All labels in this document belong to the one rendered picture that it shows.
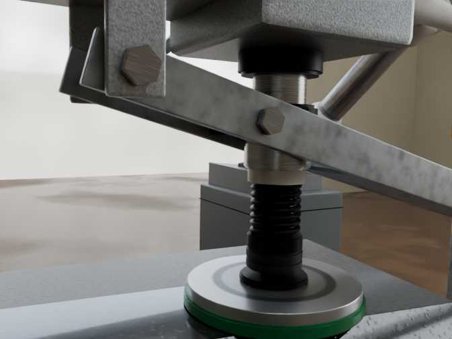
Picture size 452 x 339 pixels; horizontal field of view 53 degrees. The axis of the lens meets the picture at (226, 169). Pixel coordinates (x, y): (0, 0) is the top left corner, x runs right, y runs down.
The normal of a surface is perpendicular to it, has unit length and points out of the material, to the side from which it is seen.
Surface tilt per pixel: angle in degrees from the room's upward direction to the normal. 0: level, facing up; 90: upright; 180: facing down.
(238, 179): 90
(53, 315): 0
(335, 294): 0
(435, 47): 90
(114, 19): 90
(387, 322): 45
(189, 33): 90
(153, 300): 0
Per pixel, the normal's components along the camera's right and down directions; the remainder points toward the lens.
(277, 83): -0.18, 0.09
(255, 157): -0.70, 0.05
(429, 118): -0.87, 0.03
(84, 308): 0.02, -0.99
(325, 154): 0.48, 0.09
